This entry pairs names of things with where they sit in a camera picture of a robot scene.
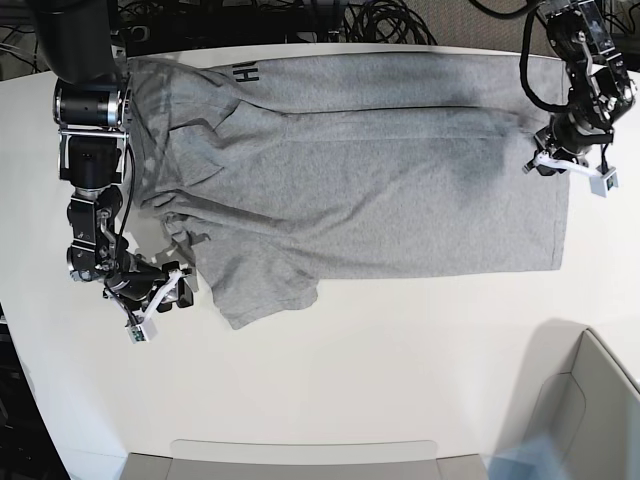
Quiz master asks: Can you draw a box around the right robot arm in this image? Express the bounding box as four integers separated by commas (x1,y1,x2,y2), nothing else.
28,1,193,342

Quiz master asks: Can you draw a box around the blue translucent object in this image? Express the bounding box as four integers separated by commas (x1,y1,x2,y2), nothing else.
485,431,567,480

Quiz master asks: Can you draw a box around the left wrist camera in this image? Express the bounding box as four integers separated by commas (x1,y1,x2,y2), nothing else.
589,167,619,198

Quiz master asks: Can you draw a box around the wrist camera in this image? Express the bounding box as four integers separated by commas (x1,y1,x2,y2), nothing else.
125,318,157,344
589,167,619,198

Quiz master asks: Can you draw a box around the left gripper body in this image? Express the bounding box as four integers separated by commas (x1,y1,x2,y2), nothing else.
523,112,614,178

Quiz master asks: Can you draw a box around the black cable bundle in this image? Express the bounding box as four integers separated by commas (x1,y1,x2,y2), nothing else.
344,0,441,47

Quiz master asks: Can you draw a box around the grey bin right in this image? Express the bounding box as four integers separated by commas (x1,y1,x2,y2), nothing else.
523,329,639,479

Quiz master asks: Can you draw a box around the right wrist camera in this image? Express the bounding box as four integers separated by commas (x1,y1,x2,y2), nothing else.
125,318,157,344

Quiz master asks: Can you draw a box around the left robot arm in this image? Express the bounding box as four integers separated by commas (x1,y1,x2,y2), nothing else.
519,1,636,182

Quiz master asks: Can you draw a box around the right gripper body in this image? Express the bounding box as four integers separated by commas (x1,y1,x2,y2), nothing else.
103,256,181,324

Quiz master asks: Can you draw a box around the grey T-shirt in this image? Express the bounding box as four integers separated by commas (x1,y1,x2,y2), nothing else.
129,52,569,329

